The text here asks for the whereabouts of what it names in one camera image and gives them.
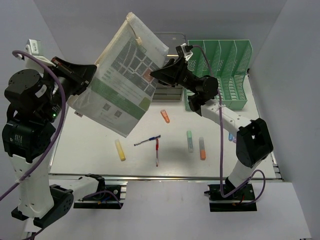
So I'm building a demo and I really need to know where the clear drawer storage box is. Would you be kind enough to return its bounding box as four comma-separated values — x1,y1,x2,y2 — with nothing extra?
153,31,187,101

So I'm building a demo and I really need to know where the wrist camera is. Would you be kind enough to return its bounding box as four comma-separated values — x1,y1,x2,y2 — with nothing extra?
25,39,44,59
175,43,193,60

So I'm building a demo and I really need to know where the blue pen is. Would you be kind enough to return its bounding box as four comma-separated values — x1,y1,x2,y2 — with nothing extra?
133,135,161,146

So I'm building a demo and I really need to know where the green cap highlighter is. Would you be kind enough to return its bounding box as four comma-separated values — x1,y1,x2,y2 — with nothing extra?
186,130,194,153

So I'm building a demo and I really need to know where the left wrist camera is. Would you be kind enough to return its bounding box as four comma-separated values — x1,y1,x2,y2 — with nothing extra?
25,39,44,59

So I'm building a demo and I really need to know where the orange translucent highlighter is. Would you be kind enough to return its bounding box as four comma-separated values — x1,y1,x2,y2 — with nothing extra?
160,109,170,124

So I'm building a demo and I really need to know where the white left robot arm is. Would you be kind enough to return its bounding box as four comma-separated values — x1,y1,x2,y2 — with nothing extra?
2,57,106,229

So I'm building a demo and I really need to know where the blue highlighter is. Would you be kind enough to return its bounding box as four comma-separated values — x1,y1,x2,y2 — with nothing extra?
228,133,234,142

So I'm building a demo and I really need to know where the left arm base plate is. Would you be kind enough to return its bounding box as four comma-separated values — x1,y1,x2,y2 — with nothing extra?
73,181,127,210

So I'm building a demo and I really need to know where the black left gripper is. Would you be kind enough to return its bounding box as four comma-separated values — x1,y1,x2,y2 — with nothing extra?
40,55,98,123

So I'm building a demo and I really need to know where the green file organizer rack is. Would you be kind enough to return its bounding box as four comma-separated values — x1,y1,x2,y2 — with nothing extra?
188,39,253,111

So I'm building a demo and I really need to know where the mesh document pouch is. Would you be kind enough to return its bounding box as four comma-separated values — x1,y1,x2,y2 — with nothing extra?
68,12,169,138

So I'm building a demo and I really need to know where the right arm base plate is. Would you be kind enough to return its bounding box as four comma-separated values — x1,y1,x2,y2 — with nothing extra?
204,183,257,213

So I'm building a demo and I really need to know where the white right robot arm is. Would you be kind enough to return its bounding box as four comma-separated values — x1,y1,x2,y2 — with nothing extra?
150,57,274,200

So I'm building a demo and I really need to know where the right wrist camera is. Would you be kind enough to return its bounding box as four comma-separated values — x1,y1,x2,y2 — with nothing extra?
175,43,193,60

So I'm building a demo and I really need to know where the yellow highlighter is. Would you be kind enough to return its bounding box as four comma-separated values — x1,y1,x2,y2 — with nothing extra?
114,139,126,161

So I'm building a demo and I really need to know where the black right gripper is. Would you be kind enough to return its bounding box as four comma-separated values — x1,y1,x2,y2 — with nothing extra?
146,56,199,95

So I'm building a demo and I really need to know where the orange grey highlighter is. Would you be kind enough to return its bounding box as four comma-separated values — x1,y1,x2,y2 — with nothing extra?
198,137,206,161

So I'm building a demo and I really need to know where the red pen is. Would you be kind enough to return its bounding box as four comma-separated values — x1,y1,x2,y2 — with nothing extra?
155,138,159,167

